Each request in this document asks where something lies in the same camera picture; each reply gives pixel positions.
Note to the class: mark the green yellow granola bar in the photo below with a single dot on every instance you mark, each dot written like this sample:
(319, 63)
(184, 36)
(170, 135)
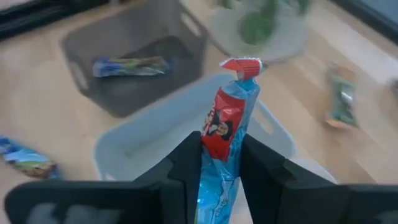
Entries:
(342, 99)

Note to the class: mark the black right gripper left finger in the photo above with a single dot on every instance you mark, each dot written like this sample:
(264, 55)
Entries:
(155, 202)

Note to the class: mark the clear plastic bin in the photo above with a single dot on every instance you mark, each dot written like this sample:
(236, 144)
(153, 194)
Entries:
(289, 40)

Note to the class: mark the white plastic bin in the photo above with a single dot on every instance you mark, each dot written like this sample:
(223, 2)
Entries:
(149, 133)

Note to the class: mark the blue red granola bar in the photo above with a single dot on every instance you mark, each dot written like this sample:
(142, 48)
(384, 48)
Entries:
(224, 124)

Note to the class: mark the grey translucent plastic bin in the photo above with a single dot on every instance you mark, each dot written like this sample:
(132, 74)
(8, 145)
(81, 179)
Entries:
(102, 37)

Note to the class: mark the blue green granola bar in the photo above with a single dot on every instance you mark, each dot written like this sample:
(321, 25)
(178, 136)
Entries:
(28, 160)
(130, 66)

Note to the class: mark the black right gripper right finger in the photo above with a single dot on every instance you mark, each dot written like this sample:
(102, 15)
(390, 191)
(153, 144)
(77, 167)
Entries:
(295, 202)

